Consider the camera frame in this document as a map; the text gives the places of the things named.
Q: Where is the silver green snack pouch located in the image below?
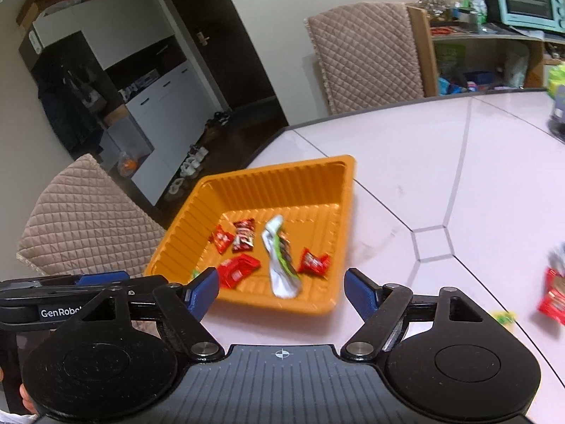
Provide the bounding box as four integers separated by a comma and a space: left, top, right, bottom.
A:
261, 214, 302, 300

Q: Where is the yellow candy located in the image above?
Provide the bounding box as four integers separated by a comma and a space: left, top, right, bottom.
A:
490, 311, 516, 333

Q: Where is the red festive candy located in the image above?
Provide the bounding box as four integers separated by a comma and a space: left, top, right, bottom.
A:
297, 248, 331, 277

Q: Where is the wooden shelf unit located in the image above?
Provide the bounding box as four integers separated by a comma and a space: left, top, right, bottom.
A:
407, 6, 564, 97

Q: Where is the grey clear snack packet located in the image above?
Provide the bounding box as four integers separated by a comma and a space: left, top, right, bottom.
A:
548, 242, 565, 276

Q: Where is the green tissue pack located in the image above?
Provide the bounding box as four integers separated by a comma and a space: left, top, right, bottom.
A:
547, 62, 565, 99

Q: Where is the red gold date packet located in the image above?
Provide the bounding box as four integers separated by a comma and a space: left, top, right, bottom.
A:
537, 267, 565, 325

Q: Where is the large red candy packet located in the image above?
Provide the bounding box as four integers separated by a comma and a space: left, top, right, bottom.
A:
218, 254, 261, 289

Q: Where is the quilted beige chair back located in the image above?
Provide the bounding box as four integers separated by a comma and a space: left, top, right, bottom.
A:
304, 2, 424, 115

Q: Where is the white cabinet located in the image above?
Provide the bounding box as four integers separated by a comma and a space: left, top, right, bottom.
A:
20, 0, 218, 205

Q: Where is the quilted beige chair near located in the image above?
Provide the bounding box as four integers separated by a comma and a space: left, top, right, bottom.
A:
16, 154, 165, 278

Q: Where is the grey phone stand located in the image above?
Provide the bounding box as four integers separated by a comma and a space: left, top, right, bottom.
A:
547, 94, 565, 142

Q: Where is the dark red foil candy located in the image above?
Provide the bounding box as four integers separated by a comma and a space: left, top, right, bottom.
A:
233, 218, 256, 253

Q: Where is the person left hand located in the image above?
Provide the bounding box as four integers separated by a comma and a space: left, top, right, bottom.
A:
1, 365, 37, 414

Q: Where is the quilted beige chair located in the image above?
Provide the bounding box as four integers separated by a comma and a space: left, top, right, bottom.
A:
16, 154, 165, 278
304, 2, 424, 115

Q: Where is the small red candy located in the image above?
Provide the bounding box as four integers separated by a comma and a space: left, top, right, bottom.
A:
209, 224, 234, 255

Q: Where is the orange plastic tray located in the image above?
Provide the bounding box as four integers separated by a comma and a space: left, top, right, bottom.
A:
145, 155, 355, 316

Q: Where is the orange lid candy jar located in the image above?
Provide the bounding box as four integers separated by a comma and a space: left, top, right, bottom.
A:
416, 0, 452, 24

